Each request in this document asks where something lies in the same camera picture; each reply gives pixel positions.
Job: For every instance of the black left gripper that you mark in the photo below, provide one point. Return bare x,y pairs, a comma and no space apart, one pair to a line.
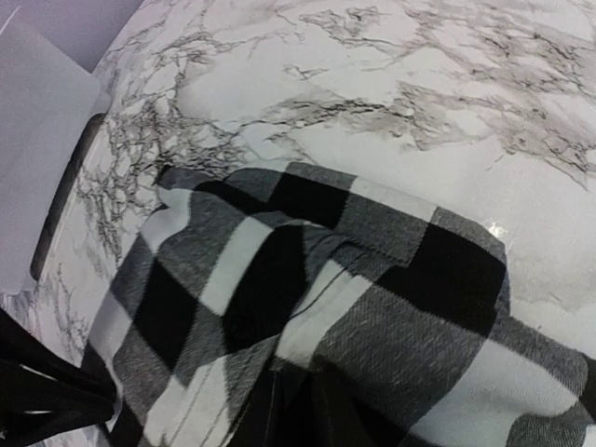
43,395

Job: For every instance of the black white checkered shirt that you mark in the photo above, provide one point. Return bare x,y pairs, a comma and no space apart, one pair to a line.
292,305

